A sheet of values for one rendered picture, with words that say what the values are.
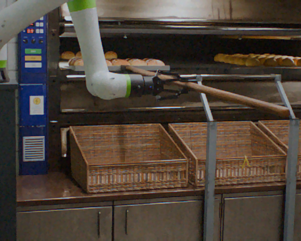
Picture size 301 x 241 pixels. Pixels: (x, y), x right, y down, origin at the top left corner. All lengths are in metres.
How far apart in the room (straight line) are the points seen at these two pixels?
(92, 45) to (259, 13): 1.66
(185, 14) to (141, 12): 0.27
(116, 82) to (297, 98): 1.92
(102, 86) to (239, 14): 1.66
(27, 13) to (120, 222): 1.34
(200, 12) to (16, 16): 1.69
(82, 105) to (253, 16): 1.18
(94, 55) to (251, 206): 1.41
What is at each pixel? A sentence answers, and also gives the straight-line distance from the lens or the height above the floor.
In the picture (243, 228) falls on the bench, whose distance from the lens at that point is 3.61.
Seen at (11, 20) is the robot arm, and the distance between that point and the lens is 2.45.
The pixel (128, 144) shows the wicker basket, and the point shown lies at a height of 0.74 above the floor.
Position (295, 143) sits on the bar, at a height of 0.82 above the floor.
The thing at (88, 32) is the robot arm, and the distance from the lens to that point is 2.62.
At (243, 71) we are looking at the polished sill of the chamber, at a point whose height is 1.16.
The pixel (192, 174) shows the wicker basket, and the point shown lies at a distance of 3.51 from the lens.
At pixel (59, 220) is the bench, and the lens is 3.28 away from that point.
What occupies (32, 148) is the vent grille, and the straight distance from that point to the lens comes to 3.70.
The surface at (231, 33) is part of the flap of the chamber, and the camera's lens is 3.82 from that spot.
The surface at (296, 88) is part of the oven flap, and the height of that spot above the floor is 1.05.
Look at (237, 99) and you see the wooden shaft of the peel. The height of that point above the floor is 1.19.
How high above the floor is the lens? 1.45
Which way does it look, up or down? 8 degrees down
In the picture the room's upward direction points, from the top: 1 degrees clockwise
